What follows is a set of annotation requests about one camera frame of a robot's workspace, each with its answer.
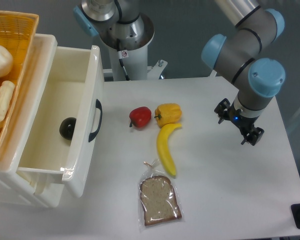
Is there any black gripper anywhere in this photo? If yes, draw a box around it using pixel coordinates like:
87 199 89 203
214 98 264 146

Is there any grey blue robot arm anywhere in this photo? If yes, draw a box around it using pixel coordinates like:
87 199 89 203
201 0 286 146

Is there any white top drawer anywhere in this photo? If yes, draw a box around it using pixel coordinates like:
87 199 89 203
18 45 104 199

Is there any white drawer cabinet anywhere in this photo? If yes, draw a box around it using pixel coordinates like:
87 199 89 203
0 34 63 207

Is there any yellow bell pepper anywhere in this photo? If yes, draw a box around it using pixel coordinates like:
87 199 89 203
154 103 182 128

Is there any yellow banana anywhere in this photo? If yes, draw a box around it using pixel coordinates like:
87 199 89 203
156 123 182 177

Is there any red bell pepper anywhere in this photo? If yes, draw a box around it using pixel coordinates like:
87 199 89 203
129 106 152 128

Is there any bagged bread slice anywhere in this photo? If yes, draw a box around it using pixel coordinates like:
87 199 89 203
138 159 184 230

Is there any dark round avocado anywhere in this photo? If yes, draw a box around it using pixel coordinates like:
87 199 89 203
59 117 77 141

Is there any yellow wicker basket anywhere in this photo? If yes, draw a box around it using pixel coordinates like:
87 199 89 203
0 10 39 148

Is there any long twisted bread roll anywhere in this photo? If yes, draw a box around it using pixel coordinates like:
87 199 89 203
0 80 15 128

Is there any black base cable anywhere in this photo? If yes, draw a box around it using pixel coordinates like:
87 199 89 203
116 37 130 81

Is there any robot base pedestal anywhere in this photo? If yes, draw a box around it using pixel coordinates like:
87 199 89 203
72 0 169 82

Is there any black drawer handle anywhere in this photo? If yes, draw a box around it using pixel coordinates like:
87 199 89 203
88 99 103 143

